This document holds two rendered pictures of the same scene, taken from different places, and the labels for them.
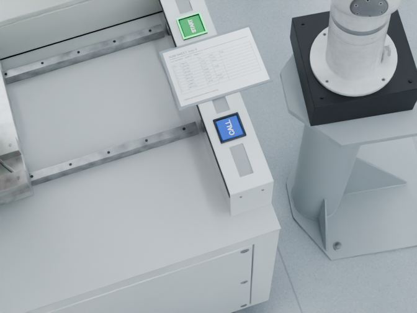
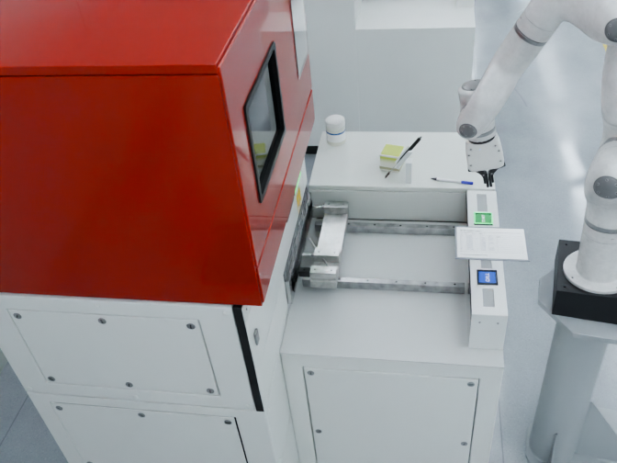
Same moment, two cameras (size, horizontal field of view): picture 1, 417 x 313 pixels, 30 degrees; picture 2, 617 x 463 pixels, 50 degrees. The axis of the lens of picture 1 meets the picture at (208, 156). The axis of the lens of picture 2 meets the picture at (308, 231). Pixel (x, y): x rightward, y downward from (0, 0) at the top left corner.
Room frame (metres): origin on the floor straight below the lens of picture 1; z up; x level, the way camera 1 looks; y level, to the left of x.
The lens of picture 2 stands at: (-0.73, -0.18, 2.31)
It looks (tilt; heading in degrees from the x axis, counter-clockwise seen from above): 40 degrees down; 26
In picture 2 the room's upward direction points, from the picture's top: 7 degrees counter-clockwise
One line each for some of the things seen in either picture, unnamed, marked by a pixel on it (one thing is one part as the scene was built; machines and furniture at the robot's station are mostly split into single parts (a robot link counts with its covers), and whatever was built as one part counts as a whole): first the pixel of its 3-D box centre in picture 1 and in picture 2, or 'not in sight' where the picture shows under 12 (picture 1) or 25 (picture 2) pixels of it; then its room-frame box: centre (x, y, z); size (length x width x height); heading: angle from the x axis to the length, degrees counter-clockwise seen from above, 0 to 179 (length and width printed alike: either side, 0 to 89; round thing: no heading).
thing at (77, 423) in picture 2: not in sight; (207, 375); (0.47, 0.86, 0.41); 0.82 x 0.71 x 0.82; 13
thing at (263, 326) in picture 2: not in sight; (281, 253); (0.55, 0.52, 1.02); 0.82 x 0.03 x 0.40; 13
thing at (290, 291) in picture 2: not in sight; (300, 244); (0.72, 0.55, 0.89); 0.44 x 0.02 x 0.10; 13
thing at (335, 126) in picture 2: not in sight; (335, 130); (1.23, 0.60, 1.01); 0.07 x 0.07 x 0.10
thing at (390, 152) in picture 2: not in sight; (392, 158); (1.12, 0.35, 1.00); 0.07 x 0.07 x 0.07; 89
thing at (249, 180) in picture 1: (211, 89); (483, 264); (0.80, -0.02, 0.89); 0.55 x 0.09 x 0.14; 13
